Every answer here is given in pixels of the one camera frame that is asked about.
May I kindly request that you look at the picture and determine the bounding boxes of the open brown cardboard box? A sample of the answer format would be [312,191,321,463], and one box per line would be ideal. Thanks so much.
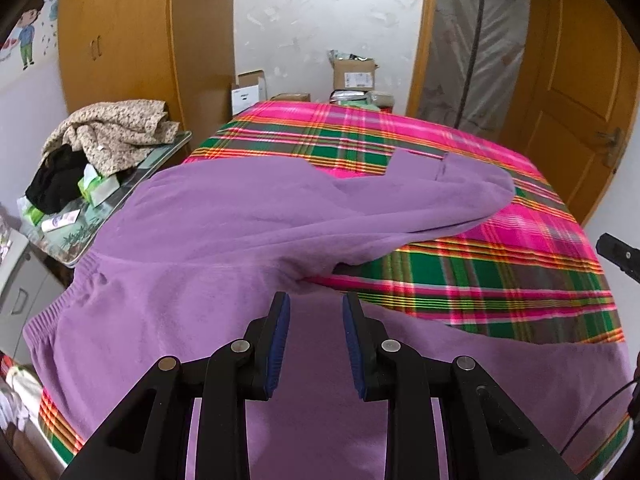
[330,50,378,92]

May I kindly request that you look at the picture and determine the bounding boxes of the wooden door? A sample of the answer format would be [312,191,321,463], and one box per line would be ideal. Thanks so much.
[500,0,633,226]

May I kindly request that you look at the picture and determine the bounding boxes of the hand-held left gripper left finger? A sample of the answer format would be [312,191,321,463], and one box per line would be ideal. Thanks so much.
[65,291,292,480]

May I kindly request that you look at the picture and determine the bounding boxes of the black garment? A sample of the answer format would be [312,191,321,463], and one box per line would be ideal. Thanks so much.
[25,145,90,216]

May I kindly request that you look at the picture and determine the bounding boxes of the white cardboard box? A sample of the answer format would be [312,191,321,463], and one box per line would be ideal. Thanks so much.
[231,70,268,116]

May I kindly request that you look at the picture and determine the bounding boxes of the pink green plaid blanket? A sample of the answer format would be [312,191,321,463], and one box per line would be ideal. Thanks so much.
[37,101,633,476]

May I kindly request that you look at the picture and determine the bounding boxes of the plastic sheet doorway curtain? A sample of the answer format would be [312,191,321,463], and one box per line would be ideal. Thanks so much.
[417,0,531,136]

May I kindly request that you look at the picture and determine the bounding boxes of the silver foil packet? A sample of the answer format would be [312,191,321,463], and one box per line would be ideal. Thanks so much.
[330,90,373,106]

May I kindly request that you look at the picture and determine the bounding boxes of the floral bed sheet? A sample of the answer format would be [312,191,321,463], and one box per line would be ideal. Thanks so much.
[0,352,46,436]

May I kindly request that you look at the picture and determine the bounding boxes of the white cream tube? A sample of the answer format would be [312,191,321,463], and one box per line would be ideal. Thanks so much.
[41,210,81,233]

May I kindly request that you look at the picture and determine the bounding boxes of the grey drawer cabinet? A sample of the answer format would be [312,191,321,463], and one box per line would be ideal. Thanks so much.
[0,232,66,366]

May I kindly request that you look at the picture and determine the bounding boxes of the beige floral garment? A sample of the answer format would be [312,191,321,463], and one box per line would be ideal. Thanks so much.
[41,100,181,177]

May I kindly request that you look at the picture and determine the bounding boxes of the cartoon couple wall sticker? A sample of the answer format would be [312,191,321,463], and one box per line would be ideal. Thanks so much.
[0,0,61,91]

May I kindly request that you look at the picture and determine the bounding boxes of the green tissue pack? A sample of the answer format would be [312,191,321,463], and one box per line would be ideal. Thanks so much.
[77,162,121,207]

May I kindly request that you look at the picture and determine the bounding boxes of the folding table with printed top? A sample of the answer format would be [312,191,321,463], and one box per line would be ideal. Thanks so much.
[20,130,193,267]

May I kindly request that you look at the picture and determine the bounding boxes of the wooden wardrobe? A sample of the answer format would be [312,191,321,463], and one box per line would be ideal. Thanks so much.
[57,0,236,161]

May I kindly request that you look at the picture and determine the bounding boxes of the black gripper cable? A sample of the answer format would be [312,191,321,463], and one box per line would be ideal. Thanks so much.
[560,379,640,457]

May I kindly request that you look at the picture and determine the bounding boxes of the purple fleece pants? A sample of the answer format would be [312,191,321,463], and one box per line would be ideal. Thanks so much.
[22,151,633,480]

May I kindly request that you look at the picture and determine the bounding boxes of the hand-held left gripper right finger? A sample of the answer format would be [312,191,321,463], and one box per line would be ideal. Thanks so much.
[341,291,576,480]

